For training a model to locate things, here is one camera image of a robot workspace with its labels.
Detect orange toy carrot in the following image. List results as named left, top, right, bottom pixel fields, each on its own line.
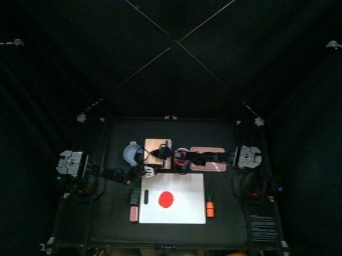
left=205, top=193, right=217, bottom=219

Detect wooden drawer box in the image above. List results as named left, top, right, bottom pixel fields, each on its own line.
left=144, top=138, right=174, bottom=170

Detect black device with red light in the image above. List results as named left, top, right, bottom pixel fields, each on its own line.
left=69, top=178, right=101, bottom=203
left=232, top=171, right=275, bottom=204

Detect pink tray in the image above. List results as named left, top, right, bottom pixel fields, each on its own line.
left=189, top=146, right=229, bottom=173

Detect red dough disc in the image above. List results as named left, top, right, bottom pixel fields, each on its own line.
left=158, top=190, right=176, bottom=209

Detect pink block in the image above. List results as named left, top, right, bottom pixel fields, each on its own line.
left=129, top=205, right=141, bottom=223

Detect pale blue bowl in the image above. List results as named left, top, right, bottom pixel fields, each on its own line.
left=122, top=140, right=145, bottom=168

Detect white cutting board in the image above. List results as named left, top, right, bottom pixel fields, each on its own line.
left=138, top=172, right=209, bottom=225

